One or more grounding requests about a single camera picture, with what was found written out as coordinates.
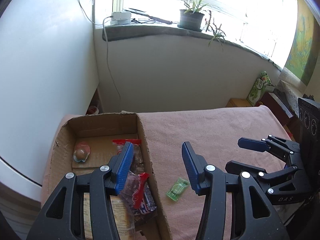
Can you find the white appliance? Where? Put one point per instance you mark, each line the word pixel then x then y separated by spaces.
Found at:
pixel 48 70

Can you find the white power adapter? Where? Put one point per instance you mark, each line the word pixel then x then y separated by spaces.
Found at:
pixel 120 18

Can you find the dark potted plant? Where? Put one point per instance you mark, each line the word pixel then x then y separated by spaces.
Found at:
pixel 192 16

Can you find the green tissue box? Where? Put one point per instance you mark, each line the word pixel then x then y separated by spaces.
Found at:
pixel 259 87

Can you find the small green candy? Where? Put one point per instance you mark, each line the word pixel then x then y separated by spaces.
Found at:
pixel 177 189

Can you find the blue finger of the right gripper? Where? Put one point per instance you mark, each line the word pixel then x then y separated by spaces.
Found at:
pixel 254 145

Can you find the wooden cabinet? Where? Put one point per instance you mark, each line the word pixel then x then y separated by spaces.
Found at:
pixel 236 102

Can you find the stone window sill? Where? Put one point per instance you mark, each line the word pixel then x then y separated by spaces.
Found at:
pixel 123 32

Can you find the dark red box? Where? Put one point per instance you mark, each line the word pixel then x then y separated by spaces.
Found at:
pixel 277 107

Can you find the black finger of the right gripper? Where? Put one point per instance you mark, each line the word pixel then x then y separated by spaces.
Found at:
pixel 235 169

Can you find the white lace cloth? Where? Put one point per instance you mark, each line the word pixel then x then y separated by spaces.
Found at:
pixel 292 86

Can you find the red-sealed dried fruit bag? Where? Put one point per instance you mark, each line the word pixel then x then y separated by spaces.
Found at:
pixel 133 191

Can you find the Chinese Snickers bar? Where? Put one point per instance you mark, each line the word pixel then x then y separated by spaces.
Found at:
pixel 147 205

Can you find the cardboard box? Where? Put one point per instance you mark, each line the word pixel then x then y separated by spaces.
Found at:
pixel 98 131

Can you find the packed egg in box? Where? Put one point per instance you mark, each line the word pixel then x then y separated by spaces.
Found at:
pixel 81 152

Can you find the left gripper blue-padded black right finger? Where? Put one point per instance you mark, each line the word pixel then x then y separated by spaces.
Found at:
pixel 253 216

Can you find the clear bread bag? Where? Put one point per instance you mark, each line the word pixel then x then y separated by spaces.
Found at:
pixel 123 219

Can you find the yellow green wall map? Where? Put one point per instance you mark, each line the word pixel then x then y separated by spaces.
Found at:
pixel 303 55

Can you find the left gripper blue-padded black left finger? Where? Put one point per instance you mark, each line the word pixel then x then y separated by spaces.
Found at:
pixel 62 216

